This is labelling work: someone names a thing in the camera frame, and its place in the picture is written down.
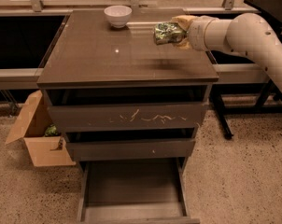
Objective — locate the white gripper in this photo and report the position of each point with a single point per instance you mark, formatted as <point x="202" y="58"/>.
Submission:
<point x="196" y="32"/>

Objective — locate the green soda can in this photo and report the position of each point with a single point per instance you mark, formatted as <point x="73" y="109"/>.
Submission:
<point x="167" y="33"/>

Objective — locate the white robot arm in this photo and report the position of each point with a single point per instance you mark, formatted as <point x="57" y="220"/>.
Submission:
<point x="248" y="35"/>

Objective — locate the top grey drawer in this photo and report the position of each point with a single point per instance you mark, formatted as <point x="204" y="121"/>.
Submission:
<point x="129" y="108"/>

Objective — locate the grey drawer cabinet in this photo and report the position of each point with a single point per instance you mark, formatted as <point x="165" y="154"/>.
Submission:
<point x="129" y="111"/>

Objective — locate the middle grey drawer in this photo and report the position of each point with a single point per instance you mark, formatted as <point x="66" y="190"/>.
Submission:
<point x="131" y="144"/>

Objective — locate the bottom open grey drawer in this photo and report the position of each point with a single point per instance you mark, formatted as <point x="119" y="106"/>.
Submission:
<point x="134" y="192"/>

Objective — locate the white ceramic bowl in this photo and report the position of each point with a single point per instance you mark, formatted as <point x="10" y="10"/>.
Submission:
<point x="118" y="16"/>

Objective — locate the green item in box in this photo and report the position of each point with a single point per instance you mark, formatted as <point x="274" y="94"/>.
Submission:
<point x="51" y="131"/>

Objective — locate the open cardboard box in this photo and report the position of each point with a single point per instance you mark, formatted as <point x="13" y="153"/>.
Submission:
<point x="30" y="126"/>

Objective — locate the metal window railing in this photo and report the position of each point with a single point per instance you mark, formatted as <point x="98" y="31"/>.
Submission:
<point x="97" y="63"/>

